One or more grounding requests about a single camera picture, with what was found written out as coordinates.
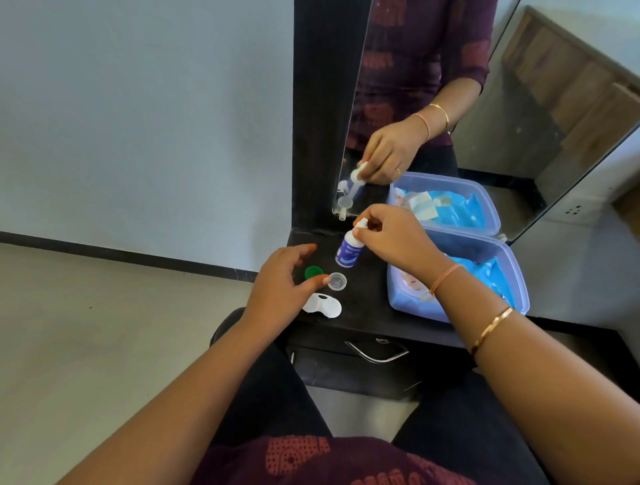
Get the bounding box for person's right hand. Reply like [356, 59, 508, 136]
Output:
[352, 203, 454, 293]

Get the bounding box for person's left hand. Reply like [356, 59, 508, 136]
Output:
[240, 243, 332, 346]

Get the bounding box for white bottle with blue label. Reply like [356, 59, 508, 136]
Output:
[335, 217, 370, 268]

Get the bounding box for person's left forearm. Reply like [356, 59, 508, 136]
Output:
[55, 312, 282, 485]

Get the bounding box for person's right forearm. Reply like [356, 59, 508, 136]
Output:
[425, 261, 640, 485]

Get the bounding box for white lens case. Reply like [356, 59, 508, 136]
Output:
[302, 293, 343, 319]

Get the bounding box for white and pink packet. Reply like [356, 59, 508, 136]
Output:
[397, 270, 435, 301]

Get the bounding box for blue plastic storage container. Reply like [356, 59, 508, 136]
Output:
[386, 234, 531, 324]

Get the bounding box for black drawer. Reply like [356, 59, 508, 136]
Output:
[286, 322, 478, 402]

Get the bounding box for person's black trousers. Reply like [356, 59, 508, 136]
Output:
[209, 307, 553, 485]

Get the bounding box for blue plastic packet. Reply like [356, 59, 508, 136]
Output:
[447, 256, 517, 309]

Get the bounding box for gold bangle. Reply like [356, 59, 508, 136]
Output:
[469, 306, 515, 357]

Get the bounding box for person's maroon patterned top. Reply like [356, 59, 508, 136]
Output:
[191, 434, 478, 485]

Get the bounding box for black skirting strip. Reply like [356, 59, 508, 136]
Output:
[0, 230, 259, 283]

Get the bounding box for orange thread bracelet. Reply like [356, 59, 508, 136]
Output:
[420, 263, 465, 303]

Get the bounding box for silver drawer handle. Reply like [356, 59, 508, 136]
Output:
[344, 339, 411, 364]

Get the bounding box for black mirror frame panel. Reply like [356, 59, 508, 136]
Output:
[291, 0, 374, 237]

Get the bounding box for white wall socket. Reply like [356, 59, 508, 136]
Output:
[542, 184, 622, 227]

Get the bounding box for wall mirror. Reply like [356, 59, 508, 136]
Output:
[332, 0, 640, 245]

